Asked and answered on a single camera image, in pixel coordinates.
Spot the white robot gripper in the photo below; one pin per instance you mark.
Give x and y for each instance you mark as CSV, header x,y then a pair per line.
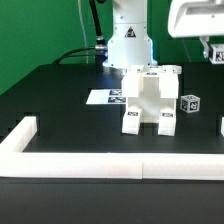
x,y
196,18

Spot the small white marker cube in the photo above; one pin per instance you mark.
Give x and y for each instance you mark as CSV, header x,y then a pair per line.
x,y
217,54
190,103

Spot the white chair seat piece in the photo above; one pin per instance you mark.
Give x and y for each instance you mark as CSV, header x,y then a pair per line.
x,y
151,107

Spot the white chair back piece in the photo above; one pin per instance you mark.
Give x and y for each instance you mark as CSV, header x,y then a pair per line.
x,y
156,81

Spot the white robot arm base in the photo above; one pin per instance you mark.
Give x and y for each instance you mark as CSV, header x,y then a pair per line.
x,y
130,43

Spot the white marker sheet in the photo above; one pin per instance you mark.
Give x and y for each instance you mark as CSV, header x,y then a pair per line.
x,y
105,96

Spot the white U-shaped boundary frame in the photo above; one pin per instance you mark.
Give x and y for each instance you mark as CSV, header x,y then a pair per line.
x,y
15,162

